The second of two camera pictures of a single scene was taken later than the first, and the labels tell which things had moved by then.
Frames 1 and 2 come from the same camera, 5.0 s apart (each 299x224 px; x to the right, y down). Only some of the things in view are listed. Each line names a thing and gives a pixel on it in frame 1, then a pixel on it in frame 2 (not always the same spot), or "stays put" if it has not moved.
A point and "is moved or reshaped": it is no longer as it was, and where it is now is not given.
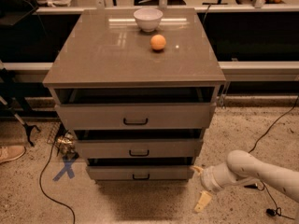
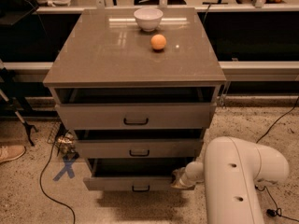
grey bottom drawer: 139,173 is moved or reshaped
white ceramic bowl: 148,19 stays put
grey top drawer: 136,116 stays put
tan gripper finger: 198,169 -> 179,173
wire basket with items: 64,141 stays put
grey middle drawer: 139,148 stays put
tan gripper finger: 205,198 -> 179,184
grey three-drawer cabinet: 138,102 stays put
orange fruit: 158,42 stays put
